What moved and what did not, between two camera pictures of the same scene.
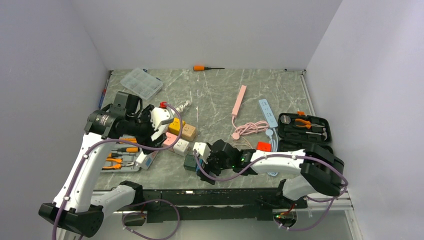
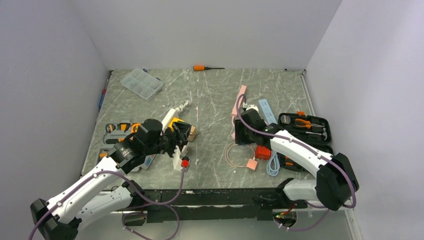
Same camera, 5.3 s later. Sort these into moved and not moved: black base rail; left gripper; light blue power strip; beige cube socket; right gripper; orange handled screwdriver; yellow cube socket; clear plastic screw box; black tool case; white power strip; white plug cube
Moved: white plug cube; right gripper; white power strip; left gripper
Not moved: black base rail; beige cube socket; orange handled screwdriver; light blue power strip; black tool case; yellow cube socket; clear plastic screw box
